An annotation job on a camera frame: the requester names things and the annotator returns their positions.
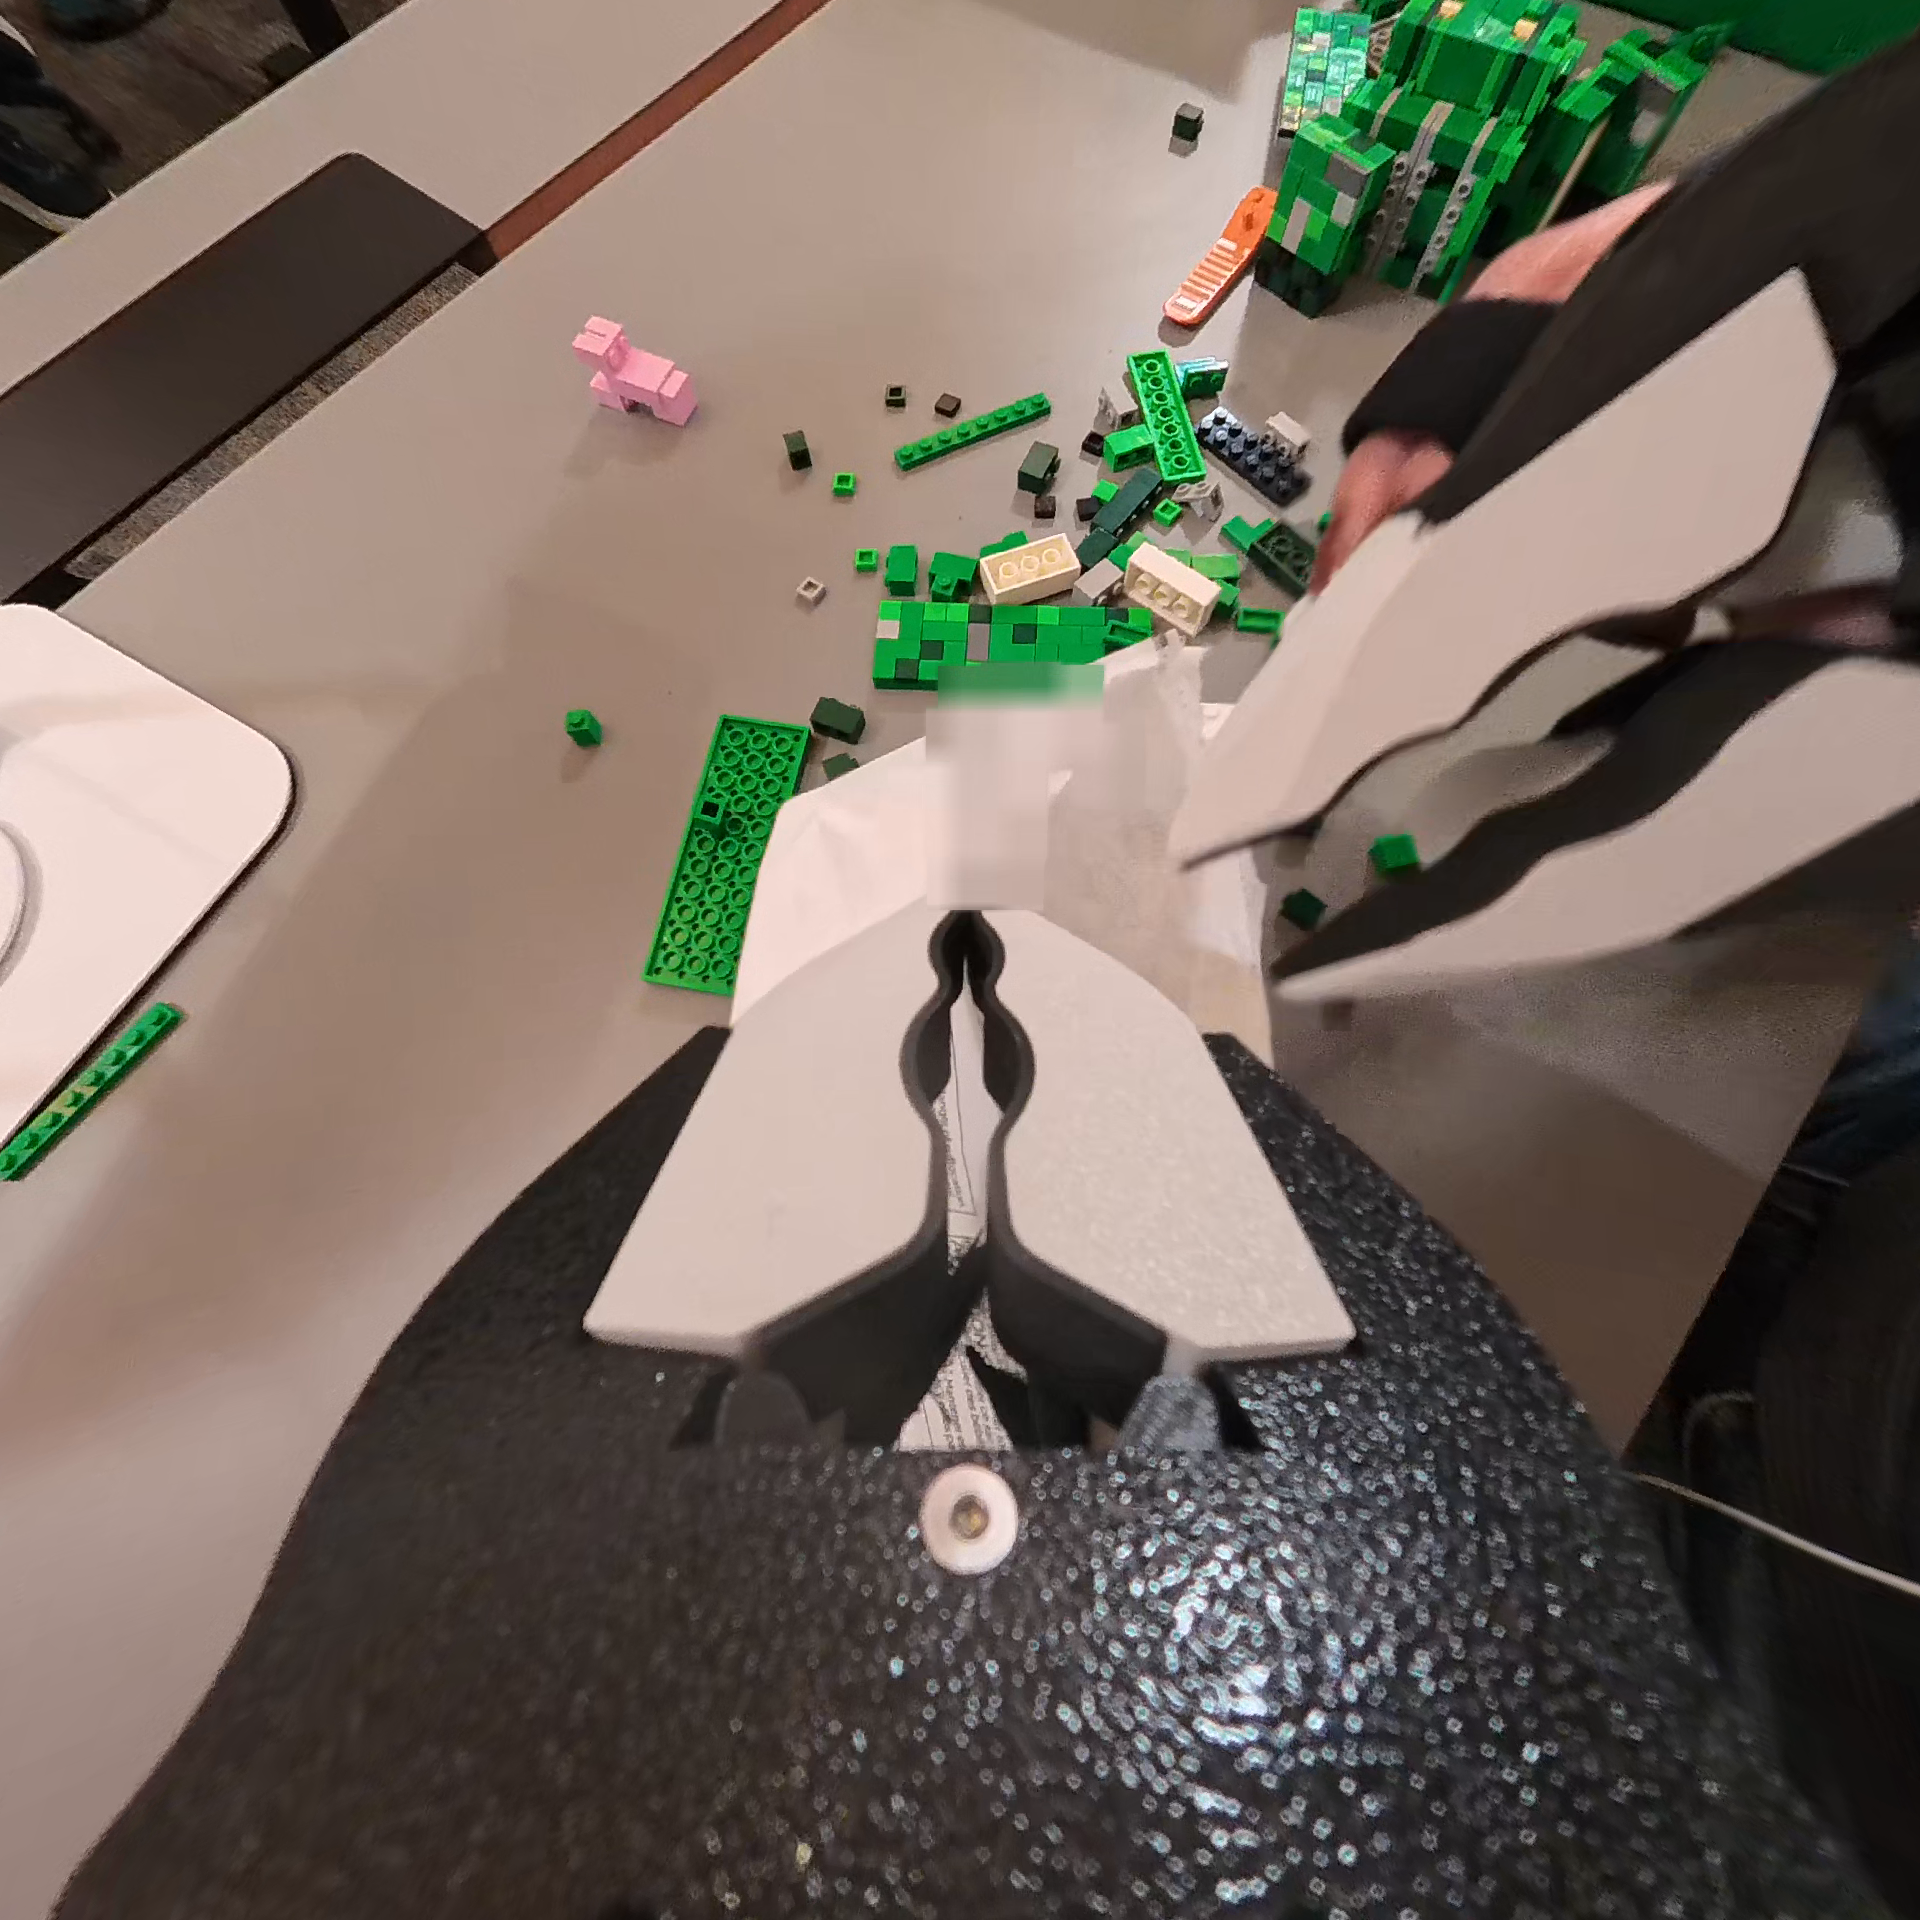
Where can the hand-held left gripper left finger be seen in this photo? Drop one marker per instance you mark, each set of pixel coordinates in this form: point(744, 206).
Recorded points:
point(779, 1172)

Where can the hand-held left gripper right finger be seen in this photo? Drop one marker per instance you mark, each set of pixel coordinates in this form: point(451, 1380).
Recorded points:
point(1171, 1184)

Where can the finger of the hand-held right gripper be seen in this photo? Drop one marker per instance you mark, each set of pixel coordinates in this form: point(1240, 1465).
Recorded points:
point(1724, 810)
point(1499, 599)

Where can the torn white paper bag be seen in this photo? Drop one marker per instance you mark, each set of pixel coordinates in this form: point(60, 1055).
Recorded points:
point(839, 885)

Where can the grey desk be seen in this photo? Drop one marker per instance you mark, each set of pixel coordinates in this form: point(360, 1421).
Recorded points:
point(451, 902)
point(524, 89)

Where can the black desk leg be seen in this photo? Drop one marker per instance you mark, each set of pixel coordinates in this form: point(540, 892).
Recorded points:
point(316, 18)

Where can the person's right hand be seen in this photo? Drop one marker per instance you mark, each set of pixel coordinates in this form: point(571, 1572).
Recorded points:
point(1559, 247)

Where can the pile of loose toy bricks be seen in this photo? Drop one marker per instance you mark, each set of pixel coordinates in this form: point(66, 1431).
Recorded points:
point(1282, 557)

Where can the dark blue brick plate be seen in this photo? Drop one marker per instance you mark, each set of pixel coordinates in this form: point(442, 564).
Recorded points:
point(1252, 454)

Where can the green brick creeper model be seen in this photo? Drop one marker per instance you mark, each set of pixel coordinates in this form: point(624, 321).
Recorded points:
point(1441, 166)

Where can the large green brick plate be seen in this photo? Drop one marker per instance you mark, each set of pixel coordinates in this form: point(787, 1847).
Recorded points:
point(720, 856)

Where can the cream toy brick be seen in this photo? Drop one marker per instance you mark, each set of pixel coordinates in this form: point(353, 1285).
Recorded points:
point(1028, 569)
point(1172, 585)

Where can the green holed beam brick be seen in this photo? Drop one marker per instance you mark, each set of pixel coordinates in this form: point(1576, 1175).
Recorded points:
point(1166, 417)

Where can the orange brick separator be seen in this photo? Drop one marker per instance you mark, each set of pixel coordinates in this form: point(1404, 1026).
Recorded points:
point(1218, 264)

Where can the green patchwork brick panel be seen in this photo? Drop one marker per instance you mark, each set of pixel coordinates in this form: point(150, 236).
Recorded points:
point(944, 646)

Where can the long green brick strip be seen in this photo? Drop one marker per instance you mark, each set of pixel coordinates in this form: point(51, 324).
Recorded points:
point(975, 431)
point(90, 1090)

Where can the white stand base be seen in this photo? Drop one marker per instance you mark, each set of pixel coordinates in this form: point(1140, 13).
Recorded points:
point(150, 780)

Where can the pink brick pig figure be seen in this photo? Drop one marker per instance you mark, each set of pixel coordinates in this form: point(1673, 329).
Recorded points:
point(639, 375)

